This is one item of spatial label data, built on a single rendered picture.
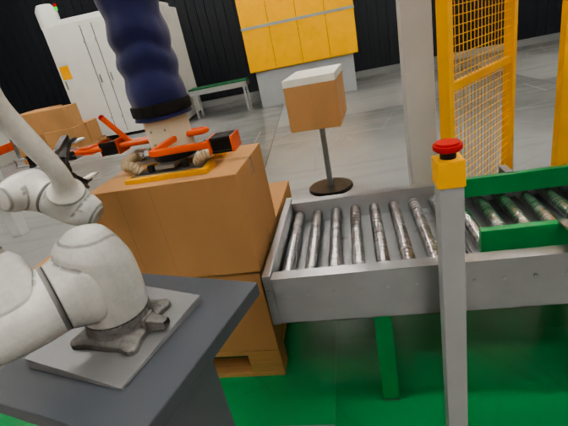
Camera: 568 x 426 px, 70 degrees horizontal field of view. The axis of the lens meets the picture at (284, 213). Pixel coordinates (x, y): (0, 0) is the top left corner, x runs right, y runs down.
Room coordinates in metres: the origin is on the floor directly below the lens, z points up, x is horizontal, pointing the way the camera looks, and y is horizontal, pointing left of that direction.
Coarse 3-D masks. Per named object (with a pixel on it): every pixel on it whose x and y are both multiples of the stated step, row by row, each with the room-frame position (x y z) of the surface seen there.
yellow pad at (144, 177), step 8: (184, 160) 1.51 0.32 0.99; (152, 168) 1.53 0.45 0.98; (168, 168) 1.54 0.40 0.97; (176, 168) 1.51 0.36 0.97; (184, 168) 1.48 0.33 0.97; (192, 168) 1.47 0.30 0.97; (200, 168) 1.45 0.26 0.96; (208, 168) 1.45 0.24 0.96; (136, 176) 1.53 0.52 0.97; (144, 176) 1.51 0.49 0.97; (152, 176) 1.49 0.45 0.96; (160, 176) 1.48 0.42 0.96; (168, 176) 1.47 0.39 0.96; (176, 176) 1.47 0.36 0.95; (184, 176) 1.46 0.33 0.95; (128, 184) 1.51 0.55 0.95
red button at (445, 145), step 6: (450, 138) 0.97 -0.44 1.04; (438, 144) 0.94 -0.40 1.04; (444, 144) 0.93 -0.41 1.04; (450, 144) 0.92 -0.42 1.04; (456, 144) 0.92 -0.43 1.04; (462, 144) 0.92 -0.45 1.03; (438, 150) 0.93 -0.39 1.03; (444, 150) 0.92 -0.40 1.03; (450, 150) 0.91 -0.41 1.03; (456, 150) 0.91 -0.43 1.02; (444, 156) 0.93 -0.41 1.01; (450, 156) 0.93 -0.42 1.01
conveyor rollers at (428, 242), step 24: (528, 192) 1.54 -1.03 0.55; (552, 192) 1.49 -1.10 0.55; (312, 216) 1.79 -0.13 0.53; (336, 216) 1.69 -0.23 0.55; (360, 216) 1.67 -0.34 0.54; (552, 216) 1.31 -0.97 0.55; (312, 240) 1.52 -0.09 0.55; (336, 240) 1.47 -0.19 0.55; (360, 240) 1.44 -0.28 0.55; (384, 240) 1.40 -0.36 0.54; (408, 240) 1.36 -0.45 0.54; (432, 240) 1.32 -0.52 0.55; (288, 264) 1.37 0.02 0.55; (312, 264) 1.33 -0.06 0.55; (336, 264) 1.30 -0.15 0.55
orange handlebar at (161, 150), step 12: (192, 132) 1.56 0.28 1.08; (204, 132) 1.56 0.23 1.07; (96, 144) 1.71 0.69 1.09; (120, 144) 1.64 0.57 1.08; (132, 144) 1.62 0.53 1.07; (144, 144) 1.62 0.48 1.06; (168, 144) 1.47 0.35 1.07; (192, 144) 1.32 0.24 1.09; (204, 144) 1.30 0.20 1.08; (156, 156) 1.34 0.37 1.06
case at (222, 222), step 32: (224, 160) 1.58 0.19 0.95; (256, 160) 1.64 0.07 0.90; (96, 192) 1.51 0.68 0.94; (128, 192) 1.45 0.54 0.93; (160, 192) 1.43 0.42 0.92; (192, 192) 1.40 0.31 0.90; (224, 192) 1.37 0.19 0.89; (256, 192) 1.54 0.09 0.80; (128, 224) 1.47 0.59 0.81; (160, 224) 1.44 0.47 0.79; (192, 224) 1.41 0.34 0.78; (224, 224) 1.38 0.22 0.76; (256, 224) 1.44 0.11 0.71; (160, 256) 1.45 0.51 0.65; (192, 256) 1.42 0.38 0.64; (224, 256) 1.39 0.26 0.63; (256, 256) 1.36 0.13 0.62
